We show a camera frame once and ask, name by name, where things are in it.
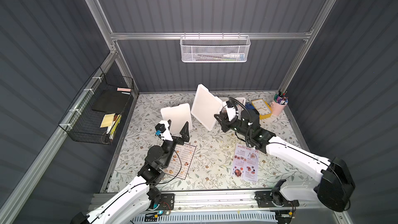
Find yellow tray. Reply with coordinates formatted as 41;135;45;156
251;99;272;120

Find pink pen cup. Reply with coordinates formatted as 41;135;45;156
270;101;287;116

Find left Dim Sum menu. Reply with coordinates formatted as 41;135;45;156
163;144;197;180

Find yellow sticky notepad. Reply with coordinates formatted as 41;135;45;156
100;114;115;128

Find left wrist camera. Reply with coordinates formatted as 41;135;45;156
154;119;174;142

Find white rack panel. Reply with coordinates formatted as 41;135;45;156
191;84;223;131
220;97;246;108
160;103;193;135

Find black wire wall basket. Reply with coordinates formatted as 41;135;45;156
59;68;135;145

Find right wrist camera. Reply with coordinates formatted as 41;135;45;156
224;101;237;122

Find white tube in basket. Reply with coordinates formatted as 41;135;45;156
222;53;247;62

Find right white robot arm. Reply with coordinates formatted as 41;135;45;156
214;97;356;212

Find white wire mesh basket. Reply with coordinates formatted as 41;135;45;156
180;34;251;63

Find pink eraser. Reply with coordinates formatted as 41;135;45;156
117;88;132;92

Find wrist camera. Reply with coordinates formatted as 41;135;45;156
224;101;237;122
154;119;174;142

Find yellow patterned roll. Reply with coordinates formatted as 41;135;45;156
107;114;122;140

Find blue stapler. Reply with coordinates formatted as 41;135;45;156
245;102;256;111

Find pink special menu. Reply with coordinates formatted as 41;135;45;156
231;144;259;183

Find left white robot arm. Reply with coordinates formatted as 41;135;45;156
70;120;190;224

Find black notebook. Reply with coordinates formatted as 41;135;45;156
91;90;130;114

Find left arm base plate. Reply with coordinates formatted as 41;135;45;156
149;194;175;211

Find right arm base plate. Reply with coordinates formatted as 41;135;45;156
255;190;300;208

